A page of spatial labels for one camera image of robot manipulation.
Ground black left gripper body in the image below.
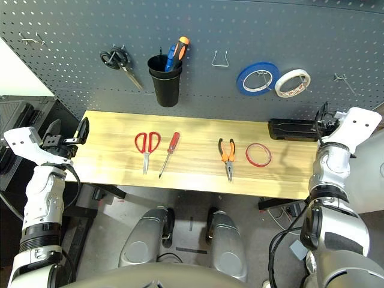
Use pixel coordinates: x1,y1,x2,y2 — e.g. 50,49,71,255
40,135,84,163

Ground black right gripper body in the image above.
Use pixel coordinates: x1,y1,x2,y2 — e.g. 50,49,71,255
316,112,341,141

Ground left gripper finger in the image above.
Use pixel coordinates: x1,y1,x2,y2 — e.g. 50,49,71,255
74,116,91,145
44,119,62,142

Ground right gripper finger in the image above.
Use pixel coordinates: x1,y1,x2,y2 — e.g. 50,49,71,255
316,101,329,121

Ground red handled scissors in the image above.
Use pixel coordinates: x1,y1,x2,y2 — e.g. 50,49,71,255
134,131,162,176

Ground red tape roll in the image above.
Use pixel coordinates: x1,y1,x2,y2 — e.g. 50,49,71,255
245,143,273,168

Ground red handled screwdriver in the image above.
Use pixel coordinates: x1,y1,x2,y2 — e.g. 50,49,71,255
158,131,181,180

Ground orange black needle-nose pliers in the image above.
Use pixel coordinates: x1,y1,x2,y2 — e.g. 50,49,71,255
218,137,236,184

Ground grey metal pegboard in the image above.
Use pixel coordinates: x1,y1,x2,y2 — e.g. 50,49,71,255
0,0,384,124

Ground silver peg hook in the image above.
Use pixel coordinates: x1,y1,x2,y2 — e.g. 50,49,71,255
296,74,310,91
334,73,358,94
256,70,272,91

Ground black flat tool case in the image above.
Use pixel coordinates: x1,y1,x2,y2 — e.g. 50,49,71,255
268,118,319,142

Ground black ribbed carrying case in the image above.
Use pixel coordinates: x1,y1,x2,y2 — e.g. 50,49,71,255
0,95,41,145

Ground white tape roll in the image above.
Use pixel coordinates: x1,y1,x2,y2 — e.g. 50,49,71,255
275,68,312,99

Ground blue tape roll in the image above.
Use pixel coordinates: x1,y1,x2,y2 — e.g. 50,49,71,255
236,62,281,97

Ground black plastic cup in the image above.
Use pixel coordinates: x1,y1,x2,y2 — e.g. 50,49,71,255
148,67,183,108
146,53,183,79

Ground silver double prong hook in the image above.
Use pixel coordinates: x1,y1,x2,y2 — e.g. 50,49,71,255
18,31,46,47

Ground silver robot left leg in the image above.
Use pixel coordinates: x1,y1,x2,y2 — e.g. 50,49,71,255
118,206,176,268

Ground silver robot leg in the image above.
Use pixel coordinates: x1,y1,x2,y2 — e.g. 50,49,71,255
118,206,176,268
206,206,248,283

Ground grey square floor pad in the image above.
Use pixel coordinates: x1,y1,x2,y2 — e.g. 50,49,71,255
289,239,310,262

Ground silver robot right leg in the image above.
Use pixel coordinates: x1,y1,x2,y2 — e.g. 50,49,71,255
206,206,248,283

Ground grey robot torso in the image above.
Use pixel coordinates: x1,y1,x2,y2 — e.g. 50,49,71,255
59,262,250,288

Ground long black floor tape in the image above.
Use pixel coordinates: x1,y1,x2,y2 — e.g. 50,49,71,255
176,246,208,254

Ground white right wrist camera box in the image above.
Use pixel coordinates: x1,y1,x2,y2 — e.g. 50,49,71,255
334,107,383,154

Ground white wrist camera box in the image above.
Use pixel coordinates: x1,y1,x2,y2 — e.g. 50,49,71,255
334,107,383,154
3,126,44,166

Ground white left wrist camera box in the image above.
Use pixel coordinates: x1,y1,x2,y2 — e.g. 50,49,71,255
3,126,44,166

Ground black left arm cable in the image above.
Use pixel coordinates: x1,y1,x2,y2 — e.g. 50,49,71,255
44,163,82,211

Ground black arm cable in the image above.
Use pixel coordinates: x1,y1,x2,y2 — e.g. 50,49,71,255
268,194,313,288
44,163,82,211

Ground black handled scissors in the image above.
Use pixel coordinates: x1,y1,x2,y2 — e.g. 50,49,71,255
99,44,145,91

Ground white floor cables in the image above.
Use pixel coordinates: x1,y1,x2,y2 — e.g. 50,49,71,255
266,206,301,226

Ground silver wire pliers holder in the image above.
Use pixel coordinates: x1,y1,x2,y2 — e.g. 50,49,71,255
211,50,230,68

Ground blue handled screwdriver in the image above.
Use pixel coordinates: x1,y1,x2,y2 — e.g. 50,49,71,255
164,44,178,72

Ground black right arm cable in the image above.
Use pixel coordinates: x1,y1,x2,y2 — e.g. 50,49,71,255
268,194,313,288

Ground black floor cable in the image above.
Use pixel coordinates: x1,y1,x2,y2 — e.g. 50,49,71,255
157,253,184,265

